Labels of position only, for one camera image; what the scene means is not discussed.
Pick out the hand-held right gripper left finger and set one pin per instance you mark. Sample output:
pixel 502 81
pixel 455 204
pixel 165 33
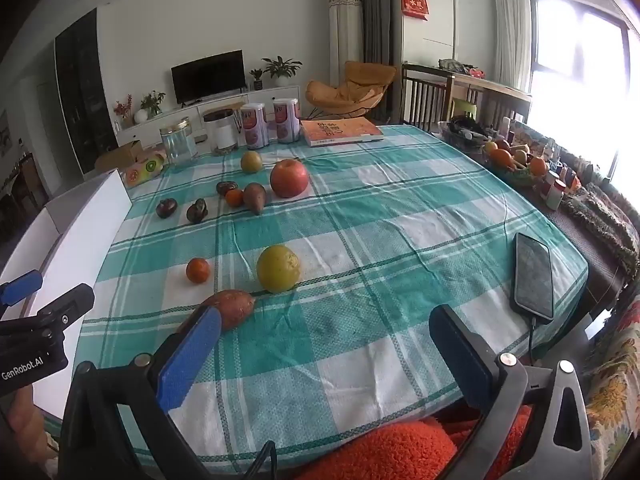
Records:
pixel 190 355

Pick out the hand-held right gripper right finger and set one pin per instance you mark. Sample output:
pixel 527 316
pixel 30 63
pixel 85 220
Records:
pixel 460 360

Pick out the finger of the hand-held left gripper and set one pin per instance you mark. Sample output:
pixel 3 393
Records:
pixel 20 287
pixel 70 305

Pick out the large sweet potato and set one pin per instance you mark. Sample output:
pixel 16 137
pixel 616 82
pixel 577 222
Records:
pixel 232 307

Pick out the small mandarin orange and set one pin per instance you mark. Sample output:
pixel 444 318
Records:
pixel 233 198
pixel 197 270

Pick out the person's left hand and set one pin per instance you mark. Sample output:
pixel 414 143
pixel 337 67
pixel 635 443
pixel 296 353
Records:
pixel 25 425

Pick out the white board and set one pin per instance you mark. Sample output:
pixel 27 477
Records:
pixel 65 240

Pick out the orange fuzzy cloth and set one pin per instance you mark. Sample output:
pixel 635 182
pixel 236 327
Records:
pixel 400 450

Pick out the black smartphone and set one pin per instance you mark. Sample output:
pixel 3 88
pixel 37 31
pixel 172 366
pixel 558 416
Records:
pixel 534 276

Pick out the large yellow orange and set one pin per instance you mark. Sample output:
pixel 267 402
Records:
pixel 277 268

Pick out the green plaid tablecloth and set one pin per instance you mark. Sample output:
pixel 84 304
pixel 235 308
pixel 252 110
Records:
pixel 375 240

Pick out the fruit print box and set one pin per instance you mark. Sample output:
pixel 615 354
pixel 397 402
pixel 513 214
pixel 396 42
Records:
pixel 145 170

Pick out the floral blanket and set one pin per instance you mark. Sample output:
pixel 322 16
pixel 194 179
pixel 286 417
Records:
pixel 612 385

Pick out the cardboard box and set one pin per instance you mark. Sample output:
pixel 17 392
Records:
pixel 120 156

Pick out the small dark sweet potato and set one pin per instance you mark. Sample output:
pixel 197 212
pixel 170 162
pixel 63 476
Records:
pixel 255 198

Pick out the cluster of small bottles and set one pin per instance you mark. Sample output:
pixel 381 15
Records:
pixel 556 195

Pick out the glass jar with gold lid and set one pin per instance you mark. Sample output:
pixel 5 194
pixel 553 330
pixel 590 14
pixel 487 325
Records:
pixel 177 141

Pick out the knitted blanket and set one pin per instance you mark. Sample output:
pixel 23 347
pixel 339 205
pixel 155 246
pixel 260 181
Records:
pixel 605 220

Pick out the red flower arrangement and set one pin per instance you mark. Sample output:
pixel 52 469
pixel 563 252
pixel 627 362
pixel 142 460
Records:
pixel 122 110

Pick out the black display cabinet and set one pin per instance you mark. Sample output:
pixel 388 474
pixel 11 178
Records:
pixel 82 95

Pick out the red apple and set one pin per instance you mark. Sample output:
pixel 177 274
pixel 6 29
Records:
pixel 289 177

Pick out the green citrus fruit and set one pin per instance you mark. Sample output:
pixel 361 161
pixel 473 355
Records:
pixel 251 161

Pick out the white television cabinet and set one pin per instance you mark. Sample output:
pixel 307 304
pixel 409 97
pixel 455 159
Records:
pixel 165 122

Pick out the basket of fruit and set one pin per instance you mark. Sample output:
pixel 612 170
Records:
pixel 515 160

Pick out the leafy plant in vase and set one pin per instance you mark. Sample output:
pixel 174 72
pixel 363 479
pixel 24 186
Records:
pixel 151 102

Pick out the clear plastic jar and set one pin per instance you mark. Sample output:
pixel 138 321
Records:
pixel 220 132

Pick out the pink tin can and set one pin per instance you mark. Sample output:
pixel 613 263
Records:
pixel 254 126
pixel 286 121

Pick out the orange book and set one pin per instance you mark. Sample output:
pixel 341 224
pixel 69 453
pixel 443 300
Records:
pixel 342 131

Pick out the wooden chair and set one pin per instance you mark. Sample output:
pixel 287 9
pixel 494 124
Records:
pixel 425 97

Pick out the flat screen television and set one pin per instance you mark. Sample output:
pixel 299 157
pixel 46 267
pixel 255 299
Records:
pixel 208 76

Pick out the wooden side desk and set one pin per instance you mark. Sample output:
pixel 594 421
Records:
pixel 492 91

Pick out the small plant in dark pot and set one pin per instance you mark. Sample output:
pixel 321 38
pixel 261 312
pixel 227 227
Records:
pixel 256 79

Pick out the orange lounge chair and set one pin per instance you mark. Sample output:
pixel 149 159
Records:
pixel 350 87

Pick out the bright window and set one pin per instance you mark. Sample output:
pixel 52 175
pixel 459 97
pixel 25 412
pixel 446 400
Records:
pixel 580 85

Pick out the green plant in white pot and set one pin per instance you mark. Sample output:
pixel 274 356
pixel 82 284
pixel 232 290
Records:
pixel 282 67

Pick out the white curtain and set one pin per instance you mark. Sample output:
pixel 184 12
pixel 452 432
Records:
pixel 510 35

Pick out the standing air conditioner with cover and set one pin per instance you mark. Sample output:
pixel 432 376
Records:
pixel 345 25

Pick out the grey curtain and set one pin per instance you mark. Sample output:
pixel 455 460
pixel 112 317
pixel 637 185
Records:
pixel 375 10

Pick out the red wall hanging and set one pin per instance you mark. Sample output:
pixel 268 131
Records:
pixel 414 1

